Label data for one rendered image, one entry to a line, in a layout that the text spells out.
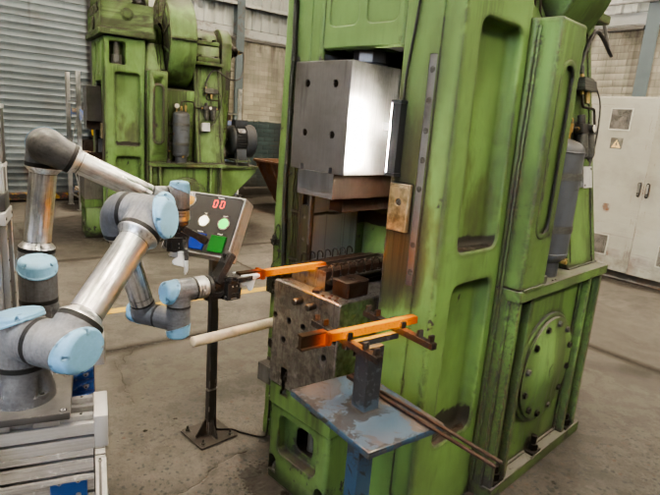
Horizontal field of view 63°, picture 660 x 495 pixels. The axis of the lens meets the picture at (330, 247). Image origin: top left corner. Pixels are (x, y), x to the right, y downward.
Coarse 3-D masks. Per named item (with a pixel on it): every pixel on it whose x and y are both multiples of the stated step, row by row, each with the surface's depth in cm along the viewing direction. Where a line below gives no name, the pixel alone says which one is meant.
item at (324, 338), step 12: (360, 324) 161; (372, 324) 162; (384, 324) 164; (396, 324) 167; (408, 324) 170; (300, 336) 147; (312, 336) 149; (324, 336) 152; (336, 336) 153; (300, 348) 147; (312, 348) 149
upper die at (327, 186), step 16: (304, 176) 210; (320, 176) 203; (336, 176) 199; (352, 176) 205; (368, 176) 212; (384, 176) 218; (304, 192) 210; (320, 192) 204; (336, 192) 201; (352, 192) 207; (368, 192) 214; (384, 192) 220
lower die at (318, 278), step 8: (336, 256) 237; (344, 256) 233; (352, 256) 230; (352, 264) 220; (360, 264) 222; (368, 264) 223; (376, 264) 227; (296, 272) 219; (304, 272) 215; (312, 272) 212; (320, 272) 209; (328, 272) 207; (336, 272) 210; (344, 272) 214; (352, 272) 217; (360, 272) 221; (312, 280) 212; (320, 280) 209; (368, 280) 225; (328, 288) 209
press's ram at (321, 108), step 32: (320, 64) 197; (352, 64) 186; (320, 96) 199; (352, 96) 189; (384, 96) 201; (320, 128) 200; (352, 128) 193; (384, 128) 203; (320, 160) 202; (352, 160) 196; (384, 160) 208
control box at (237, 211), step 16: (192, 192) 244; (192, 208) 241; (208, 208) 238; (224, 208) 236; (240, 208) 234; (192, 224) 238; (208, 224) 236; (240, 224) 233; (240, 240) 235; (208, 256) 233
